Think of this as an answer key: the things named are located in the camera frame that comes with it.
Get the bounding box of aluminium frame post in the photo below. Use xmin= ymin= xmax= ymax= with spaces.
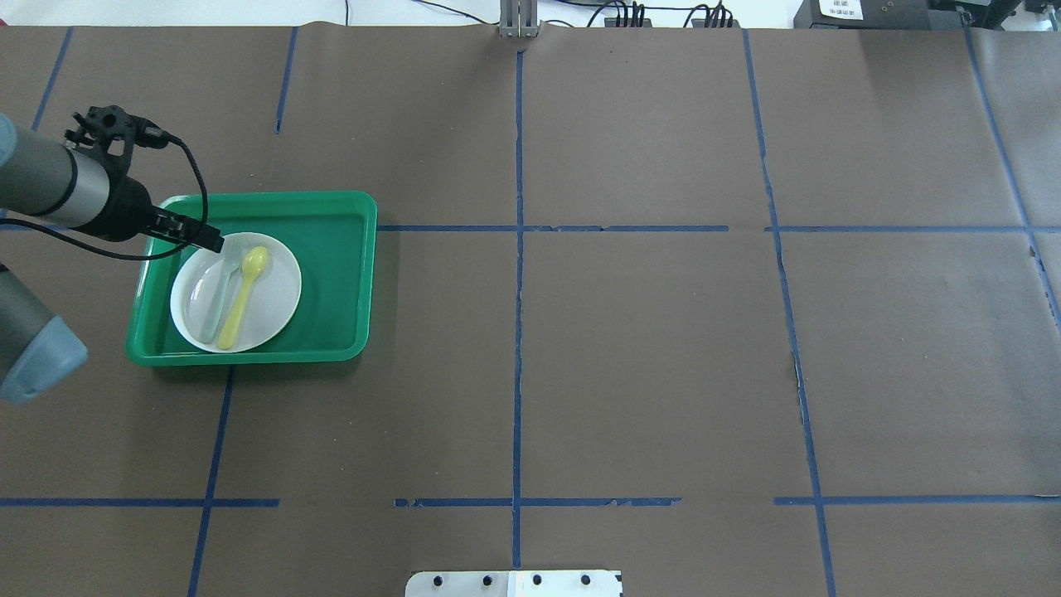
xmin=497 ymin=0 xmax=541 ymax=38

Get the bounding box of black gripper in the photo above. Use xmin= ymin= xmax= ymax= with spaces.
xmin=98 ymin=175 xmax=225 ymax=253

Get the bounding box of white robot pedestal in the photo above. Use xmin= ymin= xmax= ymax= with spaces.
xmin=405 ymin=570 xmax=624 ymax=596

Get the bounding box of black computer box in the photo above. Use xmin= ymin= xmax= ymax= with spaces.
xmin=792 ymin=1 xmax=963 ymax=31

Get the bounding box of yellow plastic spoon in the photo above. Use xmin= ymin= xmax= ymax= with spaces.
xmin=216 ymin=245 xmax=269 ymax=351

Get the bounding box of white round plate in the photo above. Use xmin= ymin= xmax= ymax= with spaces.
xmin=169 ymin=233 xmax=303 ymax=354

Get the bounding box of clear plastic fork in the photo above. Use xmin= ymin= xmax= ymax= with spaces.
xmin=198 ymin=239 xmax=243 ymax=344

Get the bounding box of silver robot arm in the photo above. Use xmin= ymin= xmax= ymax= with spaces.
xmin=1 ymin=105 xmax=224 ymax=404

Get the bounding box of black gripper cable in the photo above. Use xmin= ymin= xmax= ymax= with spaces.
xmin=0 ymin=133 xmax=210 ymax=263

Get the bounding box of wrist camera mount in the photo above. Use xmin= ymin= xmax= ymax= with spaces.
xmin=64 ymin=105 xmax=171 ymax=177

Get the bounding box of green plastic tray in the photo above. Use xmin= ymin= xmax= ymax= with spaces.
xmin=125 ymin=192 xmax=378 ymax=366

